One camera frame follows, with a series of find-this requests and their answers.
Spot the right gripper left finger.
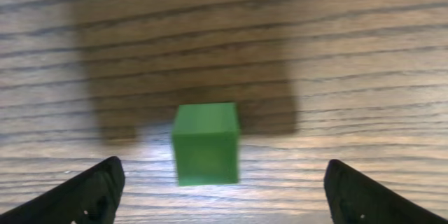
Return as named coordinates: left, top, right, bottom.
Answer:
left=0, top=156, right=126, bottom=224

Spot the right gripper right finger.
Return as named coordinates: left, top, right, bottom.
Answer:
left=323, top=159, right=448, bottom=224

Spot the green cube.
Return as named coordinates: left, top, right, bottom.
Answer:
left=171, top=102, right=241, bottom=187

